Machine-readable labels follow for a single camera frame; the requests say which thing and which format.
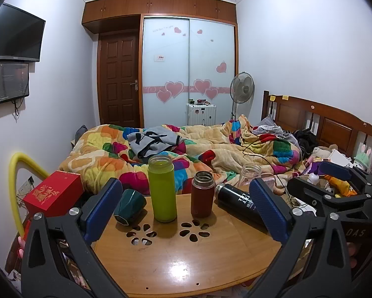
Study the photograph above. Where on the grey and black garment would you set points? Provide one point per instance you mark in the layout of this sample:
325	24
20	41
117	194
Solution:
153	142

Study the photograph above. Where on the small wall monitor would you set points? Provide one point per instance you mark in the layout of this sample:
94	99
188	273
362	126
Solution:
12	82

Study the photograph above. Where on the white box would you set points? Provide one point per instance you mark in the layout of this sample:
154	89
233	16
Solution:
339	158

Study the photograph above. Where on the yellow foam tube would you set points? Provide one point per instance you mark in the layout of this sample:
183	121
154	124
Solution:
16	186

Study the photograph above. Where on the person's right hand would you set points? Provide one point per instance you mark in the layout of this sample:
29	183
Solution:
356	256

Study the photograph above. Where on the white suitcase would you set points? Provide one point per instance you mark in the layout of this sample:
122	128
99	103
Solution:
200	115

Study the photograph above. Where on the black clothing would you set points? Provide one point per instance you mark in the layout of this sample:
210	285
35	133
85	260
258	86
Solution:
306	139

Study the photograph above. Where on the brown wooden door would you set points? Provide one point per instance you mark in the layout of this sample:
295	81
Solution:
119	77

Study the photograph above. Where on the dark green cup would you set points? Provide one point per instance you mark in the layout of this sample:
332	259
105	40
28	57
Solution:
130	206

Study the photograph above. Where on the standing fan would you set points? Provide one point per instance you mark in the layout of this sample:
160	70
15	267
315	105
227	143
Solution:
242	88

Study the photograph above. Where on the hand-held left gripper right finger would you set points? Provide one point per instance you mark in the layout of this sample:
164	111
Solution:
268	211

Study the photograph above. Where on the plaid grey cloth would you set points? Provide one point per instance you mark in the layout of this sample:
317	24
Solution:
271	128

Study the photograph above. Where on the red thermos flask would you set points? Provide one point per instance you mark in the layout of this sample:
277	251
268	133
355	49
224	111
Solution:
201	198

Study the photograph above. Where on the clear plastic jar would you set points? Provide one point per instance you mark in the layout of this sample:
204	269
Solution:
250	173

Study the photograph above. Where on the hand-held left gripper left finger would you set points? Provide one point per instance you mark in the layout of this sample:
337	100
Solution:
101	212

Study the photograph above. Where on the orange cloth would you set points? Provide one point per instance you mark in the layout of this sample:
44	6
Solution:
339	187

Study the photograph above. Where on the wooden bed headboard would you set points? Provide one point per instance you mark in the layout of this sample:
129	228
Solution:
319	124

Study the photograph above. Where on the red gift box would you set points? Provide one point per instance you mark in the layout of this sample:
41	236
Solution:
54	194

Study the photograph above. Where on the wall-mounted television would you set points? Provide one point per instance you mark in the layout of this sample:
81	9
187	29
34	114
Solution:
15	34

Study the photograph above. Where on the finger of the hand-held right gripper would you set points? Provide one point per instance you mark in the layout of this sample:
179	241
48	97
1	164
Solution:
310	189
332	169

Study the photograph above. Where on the colourful patchwork blanket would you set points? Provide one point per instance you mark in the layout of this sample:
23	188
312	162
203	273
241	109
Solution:
179	152

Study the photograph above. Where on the green bottle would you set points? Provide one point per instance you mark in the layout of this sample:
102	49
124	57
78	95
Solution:
162	189

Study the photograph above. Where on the sliding-door wardrobe with hearts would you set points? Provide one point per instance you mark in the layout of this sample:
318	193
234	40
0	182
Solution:
189	68

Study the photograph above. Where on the wall socket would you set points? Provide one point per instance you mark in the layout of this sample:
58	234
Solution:
26	187

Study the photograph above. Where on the black thermos bottle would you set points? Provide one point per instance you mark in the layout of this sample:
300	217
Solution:
235	201

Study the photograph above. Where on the wooden overhead cabinets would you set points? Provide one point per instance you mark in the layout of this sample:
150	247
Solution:
161	7

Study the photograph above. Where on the white rabbit plush toy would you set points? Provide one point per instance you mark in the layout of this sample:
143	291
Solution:
361	159

